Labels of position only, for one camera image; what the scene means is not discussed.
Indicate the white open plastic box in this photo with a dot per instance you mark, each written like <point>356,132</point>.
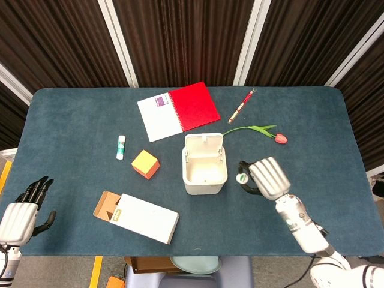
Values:
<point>204,186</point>

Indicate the white green glue stick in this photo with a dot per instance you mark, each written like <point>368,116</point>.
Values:
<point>121,148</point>

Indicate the white orange cardboard box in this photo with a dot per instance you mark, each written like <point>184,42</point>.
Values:
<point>147,219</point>

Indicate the pale green plate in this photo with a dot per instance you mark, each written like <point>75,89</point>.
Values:
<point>195,265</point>

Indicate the white partition post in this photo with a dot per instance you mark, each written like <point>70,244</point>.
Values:
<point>15,85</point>
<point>250,45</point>
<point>357,54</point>
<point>120,45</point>

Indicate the blue felt table mat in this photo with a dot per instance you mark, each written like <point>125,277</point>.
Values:
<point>75,120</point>

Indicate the red pen in wrapper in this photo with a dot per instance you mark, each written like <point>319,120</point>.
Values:
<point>241,106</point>

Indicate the red and white spiral notebook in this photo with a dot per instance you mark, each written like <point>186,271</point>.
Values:
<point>195,108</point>

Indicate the brown cardboard box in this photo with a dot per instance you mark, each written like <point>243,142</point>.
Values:
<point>150,264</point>

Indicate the dark ribbed partition panel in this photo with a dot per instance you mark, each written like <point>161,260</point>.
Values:
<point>60,39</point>
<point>366,114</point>
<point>306,39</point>
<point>10,123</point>
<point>186,39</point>

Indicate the grey blue stool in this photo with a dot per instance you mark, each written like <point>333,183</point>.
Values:
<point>237,273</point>

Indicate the pink artificial tulip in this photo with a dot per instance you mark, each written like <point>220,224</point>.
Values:
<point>280,138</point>

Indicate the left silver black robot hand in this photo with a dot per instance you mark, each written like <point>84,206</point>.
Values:
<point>16,222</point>

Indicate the orange block on floor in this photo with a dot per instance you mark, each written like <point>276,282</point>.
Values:
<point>115,282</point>

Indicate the small green-white object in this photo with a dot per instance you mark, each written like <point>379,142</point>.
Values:
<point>241,178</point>

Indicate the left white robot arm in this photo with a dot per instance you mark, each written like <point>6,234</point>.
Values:
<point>9,264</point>

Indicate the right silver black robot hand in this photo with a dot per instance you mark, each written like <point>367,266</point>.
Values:
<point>268,177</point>

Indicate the orange yellow cube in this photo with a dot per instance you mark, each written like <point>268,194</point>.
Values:
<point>145,162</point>

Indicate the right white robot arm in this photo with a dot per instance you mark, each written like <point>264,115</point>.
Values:
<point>306,231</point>

